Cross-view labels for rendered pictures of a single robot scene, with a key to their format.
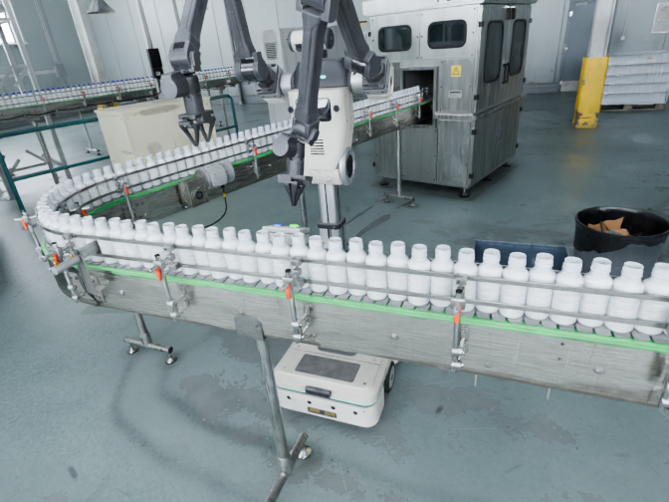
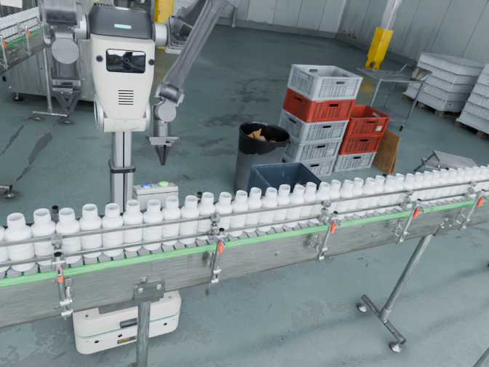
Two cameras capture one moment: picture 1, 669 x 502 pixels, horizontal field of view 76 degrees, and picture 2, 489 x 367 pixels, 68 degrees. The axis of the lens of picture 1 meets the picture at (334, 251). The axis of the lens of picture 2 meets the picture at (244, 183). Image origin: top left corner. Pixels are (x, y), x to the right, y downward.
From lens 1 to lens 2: 0.95 m
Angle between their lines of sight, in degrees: 47
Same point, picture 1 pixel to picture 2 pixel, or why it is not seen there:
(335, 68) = (142, 20)
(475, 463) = (249, 316)
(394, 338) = (279, 254)
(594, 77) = (166, 9)
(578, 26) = not seen: outside the picture
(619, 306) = (386, 199)
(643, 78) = not seen: hidden behind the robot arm
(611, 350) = (380, 222)
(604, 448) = (298, 273)
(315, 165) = (121, 115)
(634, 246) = (278, 148)
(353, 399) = (165, 314)
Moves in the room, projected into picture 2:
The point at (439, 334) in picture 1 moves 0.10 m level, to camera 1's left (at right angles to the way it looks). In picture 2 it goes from (305, 242) to (291, 252)
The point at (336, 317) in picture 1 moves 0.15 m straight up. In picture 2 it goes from (239, 253) to (246, 219)
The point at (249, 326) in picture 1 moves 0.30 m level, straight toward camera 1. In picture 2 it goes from (151, 290) to (230, 336)
